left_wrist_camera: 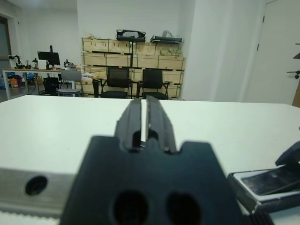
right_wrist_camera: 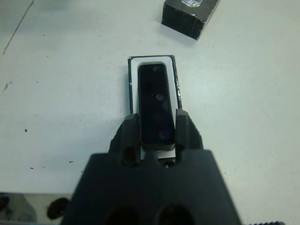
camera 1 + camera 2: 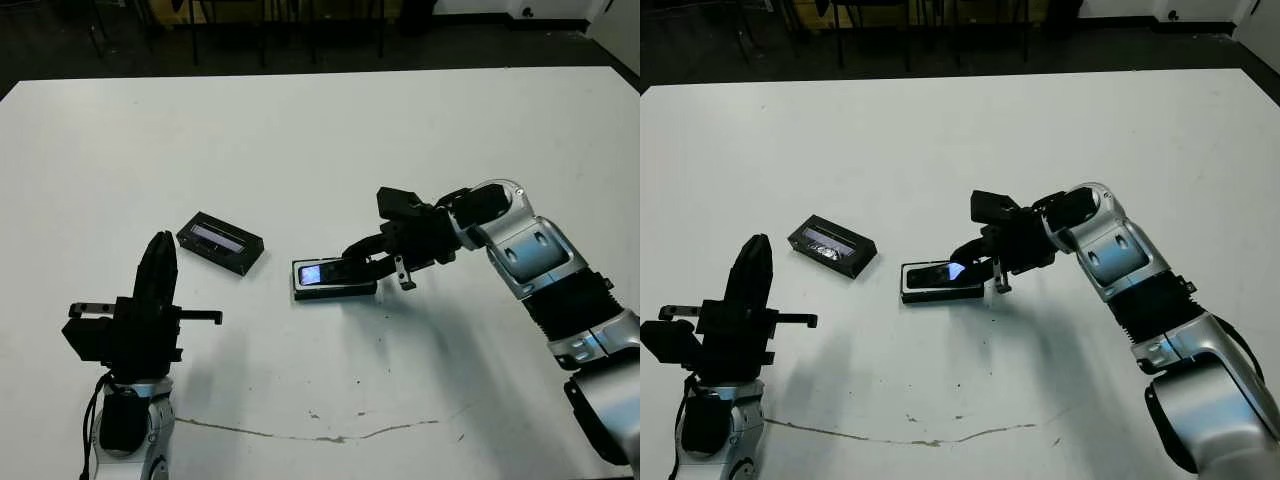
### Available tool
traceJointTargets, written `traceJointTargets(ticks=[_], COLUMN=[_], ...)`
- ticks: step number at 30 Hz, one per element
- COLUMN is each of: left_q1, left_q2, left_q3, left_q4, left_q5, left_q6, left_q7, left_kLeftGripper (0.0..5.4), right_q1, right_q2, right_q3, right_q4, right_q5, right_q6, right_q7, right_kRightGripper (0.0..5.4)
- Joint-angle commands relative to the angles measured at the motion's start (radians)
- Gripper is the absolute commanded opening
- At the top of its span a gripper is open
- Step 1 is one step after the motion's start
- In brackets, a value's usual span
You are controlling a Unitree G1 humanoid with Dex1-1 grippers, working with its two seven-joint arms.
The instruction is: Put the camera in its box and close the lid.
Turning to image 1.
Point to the black bag with clear window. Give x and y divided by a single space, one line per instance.
119 37

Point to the black computer monitor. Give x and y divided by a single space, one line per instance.
48 56

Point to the grey round stool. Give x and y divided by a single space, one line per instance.
68 91

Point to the brown cardboard board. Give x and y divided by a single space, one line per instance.
297 98

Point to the brown framed glass door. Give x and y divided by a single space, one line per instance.
9 37

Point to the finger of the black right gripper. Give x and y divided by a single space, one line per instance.
290 157

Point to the grey plastic chair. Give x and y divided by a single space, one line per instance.
71 76

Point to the clear plastic bag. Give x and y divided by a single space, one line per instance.
167 33

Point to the black mesh office chair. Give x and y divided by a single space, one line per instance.
118 75
152 77

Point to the black flat case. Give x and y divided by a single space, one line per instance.
166 39

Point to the black stand pole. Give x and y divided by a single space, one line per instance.
132 55

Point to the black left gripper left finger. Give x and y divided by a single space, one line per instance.
105 175

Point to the wooden desk white frame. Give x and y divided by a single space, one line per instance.
23 69

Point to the black computer tower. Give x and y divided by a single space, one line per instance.
51 85

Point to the black box base white insert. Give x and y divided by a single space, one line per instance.
276 205

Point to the white door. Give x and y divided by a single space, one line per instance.
269 54

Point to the small black desktop robot arm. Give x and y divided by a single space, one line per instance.
17 60

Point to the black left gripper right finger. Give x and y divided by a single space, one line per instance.
206 173

